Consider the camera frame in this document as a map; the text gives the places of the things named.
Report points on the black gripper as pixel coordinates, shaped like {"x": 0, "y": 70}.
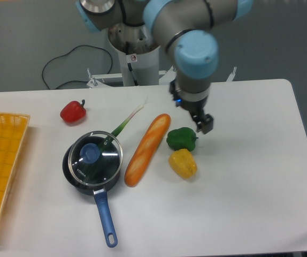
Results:
{"x": 194, "y": 103}

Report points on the dark pot blue handle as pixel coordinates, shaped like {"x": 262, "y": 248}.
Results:
{"x": 101, "y": 200}

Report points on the glass pot lid blue knob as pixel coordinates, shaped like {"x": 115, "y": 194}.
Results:
{"x": 78, "y": 158}

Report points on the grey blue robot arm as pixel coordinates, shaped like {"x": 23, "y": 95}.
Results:
{"x": 180, "y": 28}

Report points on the green bell pepper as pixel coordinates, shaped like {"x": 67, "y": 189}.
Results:
{"x": 182, "y": 138}

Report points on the yellow bell pepper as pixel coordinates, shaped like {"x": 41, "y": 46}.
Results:
{"x": 182, "y": 163}

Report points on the orange baguette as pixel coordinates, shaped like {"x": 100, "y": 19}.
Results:
{"x": 146, "y": 149}

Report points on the green spring onion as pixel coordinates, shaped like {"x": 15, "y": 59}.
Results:
{"x": 124, "y": 124}

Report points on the red bell pepper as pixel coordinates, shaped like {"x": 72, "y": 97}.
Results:
{"x": 73, "y": 112}

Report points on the white base bracket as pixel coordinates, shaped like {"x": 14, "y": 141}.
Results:
{"x": 110, "y": 79}

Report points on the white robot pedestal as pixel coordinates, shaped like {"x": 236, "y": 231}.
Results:
{"x": 138, "y": 54}

